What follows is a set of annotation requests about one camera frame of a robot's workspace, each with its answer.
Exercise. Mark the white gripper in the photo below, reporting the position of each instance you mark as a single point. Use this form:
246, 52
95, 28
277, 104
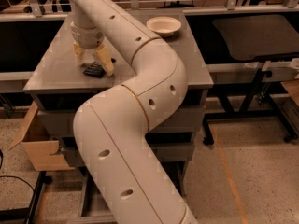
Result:
87, 37

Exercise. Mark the dark blue rxbar wrapper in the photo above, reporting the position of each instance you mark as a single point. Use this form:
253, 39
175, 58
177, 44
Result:
99, 68

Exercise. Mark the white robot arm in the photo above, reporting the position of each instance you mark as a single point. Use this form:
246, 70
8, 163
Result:
110, 127

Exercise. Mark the grey drawer cabinet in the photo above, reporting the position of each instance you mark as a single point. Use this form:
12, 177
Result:
58, 87

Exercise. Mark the open bottom drawer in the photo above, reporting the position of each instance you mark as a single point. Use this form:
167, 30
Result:
93, 208

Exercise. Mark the white bowl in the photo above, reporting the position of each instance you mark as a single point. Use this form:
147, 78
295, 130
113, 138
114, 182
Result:
164, 26

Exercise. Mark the cardboard box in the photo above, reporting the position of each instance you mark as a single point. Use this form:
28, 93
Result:
42, 151

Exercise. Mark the black table with frame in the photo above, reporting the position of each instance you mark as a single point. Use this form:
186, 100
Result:
248, 55

